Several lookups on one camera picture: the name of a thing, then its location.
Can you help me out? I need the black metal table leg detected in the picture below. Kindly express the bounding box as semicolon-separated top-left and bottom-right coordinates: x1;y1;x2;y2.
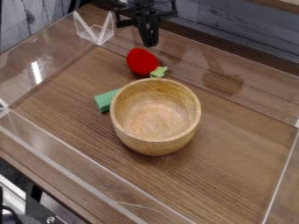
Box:
26;185;67;224

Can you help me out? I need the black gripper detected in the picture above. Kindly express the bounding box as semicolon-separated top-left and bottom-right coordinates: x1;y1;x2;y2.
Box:
112;0;178;47

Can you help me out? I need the red plush strawberry toy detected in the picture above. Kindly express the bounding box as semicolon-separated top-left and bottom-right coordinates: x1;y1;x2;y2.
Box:
126;48;168;78

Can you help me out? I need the green foam block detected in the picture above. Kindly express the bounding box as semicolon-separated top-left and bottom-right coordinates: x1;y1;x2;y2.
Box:
94;89;120;113

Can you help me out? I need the wooden bowl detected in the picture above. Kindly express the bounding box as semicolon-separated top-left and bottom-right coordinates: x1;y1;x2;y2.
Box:
110;78;202;156

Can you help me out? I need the black cable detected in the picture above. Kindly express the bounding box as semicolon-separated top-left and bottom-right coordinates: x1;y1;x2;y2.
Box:
0;186;19;224

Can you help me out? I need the clear acrylic tray wall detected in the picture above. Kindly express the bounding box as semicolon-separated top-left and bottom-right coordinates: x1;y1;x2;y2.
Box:
0;16;299;224

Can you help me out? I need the clear acrylic corner bracket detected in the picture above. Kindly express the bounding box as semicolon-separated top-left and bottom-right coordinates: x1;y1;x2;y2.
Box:
72;11;115;46

